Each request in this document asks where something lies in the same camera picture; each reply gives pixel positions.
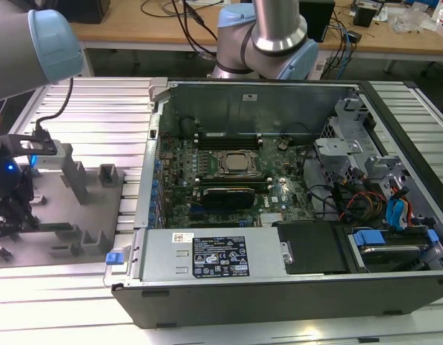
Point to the black open PC case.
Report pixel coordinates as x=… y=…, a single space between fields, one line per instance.
x=242 y=305

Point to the clear plastic bags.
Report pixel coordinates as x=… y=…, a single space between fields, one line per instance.
x=408 y=19

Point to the hard disk in blue carrier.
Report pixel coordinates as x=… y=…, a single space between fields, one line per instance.
x=368 y=239

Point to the silver CPU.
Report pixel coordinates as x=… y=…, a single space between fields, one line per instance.
x=239 y=161

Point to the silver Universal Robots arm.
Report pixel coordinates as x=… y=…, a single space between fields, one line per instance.
x=13 y=54

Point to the blue case latch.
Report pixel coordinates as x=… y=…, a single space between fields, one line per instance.
x=113 y=258

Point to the grey parts rack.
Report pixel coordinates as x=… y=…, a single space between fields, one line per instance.
x=99 y=208

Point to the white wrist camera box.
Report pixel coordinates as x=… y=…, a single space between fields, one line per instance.
x=41 y=152

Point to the wooden desk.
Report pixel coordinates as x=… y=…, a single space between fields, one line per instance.
x=135 y=30

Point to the green motherboard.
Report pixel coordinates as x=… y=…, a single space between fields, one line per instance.
x=293 y=169

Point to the black RAM slot row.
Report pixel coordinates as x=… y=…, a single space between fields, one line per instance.
x=232 y=183
x=228 y=143

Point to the metal drive cage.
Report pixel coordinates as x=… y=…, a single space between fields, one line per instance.
x=336 y=151

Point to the green RAM stick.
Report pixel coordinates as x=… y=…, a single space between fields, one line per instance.
x=228 y=134

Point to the black plastic cover plate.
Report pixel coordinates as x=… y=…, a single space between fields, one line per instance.
x=311 y=248

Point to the small black device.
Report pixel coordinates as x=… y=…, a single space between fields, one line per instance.
x=363 y=16

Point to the silver chipset heatsink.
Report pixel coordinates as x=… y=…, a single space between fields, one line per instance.
x=271 y=219

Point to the grey power supply unit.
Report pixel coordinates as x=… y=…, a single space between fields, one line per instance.
x=163 y=255

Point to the black graphics card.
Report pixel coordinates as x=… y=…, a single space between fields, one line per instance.
x=228 y=199

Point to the black coin cell holder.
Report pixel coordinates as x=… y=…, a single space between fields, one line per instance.
x=283 y=143

